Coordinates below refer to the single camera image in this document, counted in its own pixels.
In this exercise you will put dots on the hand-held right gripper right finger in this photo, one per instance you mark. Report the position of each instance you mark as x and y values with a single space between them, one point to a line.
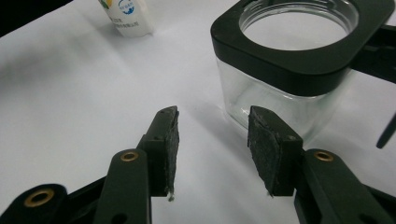
271 155

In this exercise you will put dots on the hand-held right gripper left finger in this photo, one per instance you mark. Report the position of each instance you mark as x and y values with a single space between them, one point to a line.
165 155

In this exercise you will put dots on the glass jar with black lid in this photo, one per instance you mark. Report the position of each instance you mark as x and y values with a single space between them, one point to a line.
280 71

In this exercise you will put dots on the blue and white milk pouch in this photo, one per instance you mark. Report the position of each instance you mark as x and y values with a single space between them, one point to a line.
134 21

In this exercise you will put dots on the white paper sheet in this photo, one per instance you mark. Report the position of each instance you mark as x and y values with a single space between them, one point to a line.
77 93

